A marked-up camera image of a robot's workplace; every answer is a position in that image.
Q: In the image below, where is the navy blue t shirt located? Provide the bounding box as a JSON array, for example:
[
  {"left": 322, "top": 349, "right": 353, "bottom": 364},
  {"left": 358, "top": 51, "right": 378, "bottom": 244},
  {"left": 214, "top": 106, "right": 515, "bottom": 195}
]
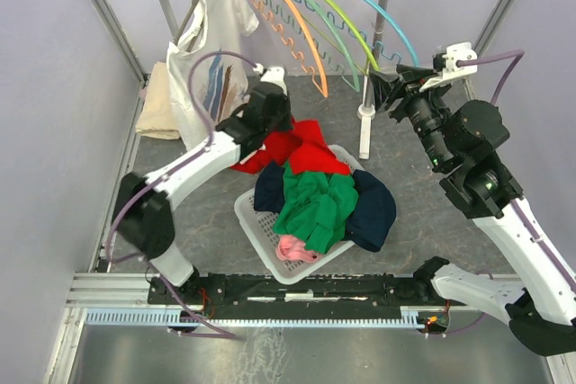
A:
[{"left": 254, "top": 163, "right": 396, "bottom": 253}]

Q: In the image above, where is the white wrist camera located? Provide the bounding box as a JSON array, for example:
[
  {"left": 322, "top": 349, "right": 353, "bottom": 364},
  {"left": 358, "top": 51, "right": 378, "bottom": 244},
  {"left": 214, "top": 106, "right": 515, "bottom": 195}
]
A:
[
  {"left": 252, "top": 63, "right": 288, "bottom": 95},
  {"left": 419, "top": 41, "right": 478, "bottom": 93}
]

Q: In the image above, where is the orange hanger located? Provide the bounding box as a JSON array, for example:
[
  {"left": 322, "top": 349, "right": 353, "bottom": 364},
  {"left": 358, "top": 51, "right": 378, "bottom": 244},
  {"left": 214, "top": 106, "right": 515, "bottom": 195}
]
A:
[{"left": 248, "top": 0, "right": 329, "bottom": 98}]

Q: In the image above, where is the pink t shirt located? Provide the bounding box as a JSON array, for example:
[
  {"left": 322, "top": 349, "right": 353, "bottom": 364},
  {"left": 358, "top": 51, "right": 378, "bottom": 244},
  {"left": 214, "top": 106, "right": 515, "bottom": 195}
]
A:
[{"left": 275, "top": 235, "right": 323, "bottom": 263}]

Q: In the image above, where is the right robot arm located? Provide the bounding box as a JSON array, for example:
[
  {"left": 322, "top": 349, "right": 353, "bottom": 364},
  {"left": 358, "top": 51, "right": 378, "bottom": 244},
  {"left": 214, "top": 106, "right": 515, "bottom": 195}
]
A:
[{"left": 369, "top": 65, "right": 575, "bottom": 357}]

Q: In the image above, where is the teal blue hanger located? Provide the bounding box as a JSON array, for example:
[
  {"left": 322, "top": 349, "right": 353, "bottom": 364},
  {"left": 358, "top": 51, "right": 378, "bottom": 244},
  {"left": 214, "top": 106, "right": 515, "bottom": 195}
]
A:
[{"left": 310, "top": 0, "right": 422, "bottom": 70}]

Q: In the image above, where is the yellow green hanger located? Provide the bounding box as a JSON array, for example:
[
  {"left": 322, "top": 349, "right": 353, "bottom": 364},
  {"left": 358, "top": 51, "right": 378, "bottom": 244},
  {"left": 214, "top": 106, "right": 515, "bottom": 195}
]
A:
[{"left": 293, "top": 0, "right": 378, "bottom": 79}]

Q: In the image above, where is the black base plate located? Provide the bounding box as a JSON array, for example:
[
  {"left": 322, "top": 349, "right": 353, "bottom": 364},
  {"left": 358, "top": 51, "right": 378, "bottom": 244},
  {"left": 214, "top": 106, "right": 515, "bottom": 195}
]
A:
[{"left": 148, "top": 273, "right": 446, "bottom": 319}]

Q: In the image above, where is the grey hanger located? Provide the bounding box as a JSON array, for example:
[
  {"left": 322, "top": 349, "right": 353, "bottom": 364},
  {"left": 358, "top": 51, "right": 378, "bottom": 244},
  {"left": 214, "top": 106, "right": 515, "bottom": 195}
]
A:
[{"left": 174, "top": 0, "right": 200, "bottom": 44}]

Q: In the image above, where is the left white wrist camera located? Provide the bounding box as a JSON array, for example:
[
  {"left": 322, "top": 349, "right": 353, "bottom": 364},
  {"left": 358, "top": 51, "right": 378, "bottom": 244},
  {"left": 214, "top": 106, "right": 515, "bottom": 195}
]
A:
[{"left": 252, "top": 63, "right": 288, "bottom": 95}]

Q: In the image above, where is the green t shirt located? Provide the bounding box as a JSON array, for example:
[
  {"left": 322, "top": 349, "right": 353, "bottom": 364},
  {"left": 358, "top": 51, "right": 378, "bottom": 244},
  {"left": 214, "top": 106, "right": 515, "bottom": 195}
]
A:
[{"left": 274, "top": 163, "right": 359, "bottom": 255}]

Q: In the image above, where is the white plastic basket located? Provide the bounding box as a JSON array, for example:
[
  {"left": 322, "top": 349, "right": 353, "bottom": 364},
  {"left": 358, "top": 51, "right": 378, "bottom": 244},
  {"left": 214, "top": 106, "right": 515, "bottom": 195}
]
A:
[{"left": 233, "top": 144, "right": 365, "bottom": 285}]

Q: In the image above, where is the red t shirt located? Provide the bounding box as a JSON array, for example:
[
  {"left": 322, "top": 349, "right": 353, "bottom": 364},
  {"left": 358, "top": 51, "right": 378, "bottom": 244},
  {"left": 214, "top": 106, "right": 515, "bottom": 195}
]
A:
[{"left": 231, "top": 120, "right": 350, "bottom": 175}]

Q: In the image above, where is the white t shirt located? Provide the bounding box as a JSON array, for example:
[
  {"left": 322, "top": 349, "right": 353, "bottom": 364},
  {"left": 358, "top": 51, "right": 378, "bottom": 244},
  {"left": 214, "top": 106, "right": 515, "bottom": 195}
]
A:
[{"left": 166, "top": 0, "right": 259, "bottom": 150}]

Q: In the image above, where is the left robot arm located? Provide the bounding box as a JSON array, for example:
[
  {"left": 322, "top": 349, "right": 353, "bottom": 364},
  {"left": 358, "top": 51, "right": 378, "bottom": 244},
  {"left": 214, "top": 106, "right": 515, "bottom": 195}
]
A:
[{"left": 112, "top": 83, "right": 292, "bottom": 303}]

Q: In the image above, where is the light blue cable duct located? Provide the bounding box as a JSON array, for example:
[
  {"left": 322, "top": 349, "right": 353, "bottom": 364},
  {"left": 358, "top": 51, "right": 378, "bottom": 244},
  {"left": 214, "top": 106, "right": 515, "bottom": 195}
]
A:
[{"left": 85, "top": 308, "right": 425, "bottom": 330}]

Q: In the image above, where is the folded beige cloth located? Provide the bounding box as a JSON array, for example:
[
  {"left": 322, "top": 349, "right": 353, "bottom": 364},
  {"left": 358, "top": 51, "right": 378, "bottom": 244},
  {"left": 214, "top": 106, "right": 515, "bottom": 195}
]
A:
[{"left": 135, "top": 62, "right": 181, "bottom": 140}]

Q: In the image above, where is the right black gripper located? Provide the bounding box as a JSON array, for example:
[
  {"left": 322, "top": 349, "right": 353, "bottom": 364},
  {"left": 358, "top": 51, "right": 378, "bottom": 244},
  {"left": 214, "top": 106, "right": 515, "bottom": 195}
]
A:
[{"left": 368, "top": 64, "right": 455, "bottom": 170}]

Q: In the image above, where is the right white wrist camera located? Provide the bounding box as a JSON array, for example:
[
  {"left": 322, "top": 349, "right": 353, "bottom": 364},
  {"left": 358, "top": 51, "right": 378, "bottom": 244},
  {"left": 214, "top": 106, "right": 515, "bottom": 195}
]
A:
[{"left": 419, "top": 41, "right": 478, "bottom": 93}]

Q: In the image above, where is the mint green hanger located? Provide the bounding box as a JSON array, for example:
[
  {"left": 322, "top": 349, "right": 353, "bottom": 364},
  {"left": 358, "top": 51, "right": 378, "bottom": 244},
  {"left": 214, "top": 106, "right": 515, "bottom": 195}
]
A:
[{"left": 249, "top": 0, "right": 366, "bottom": 96}]

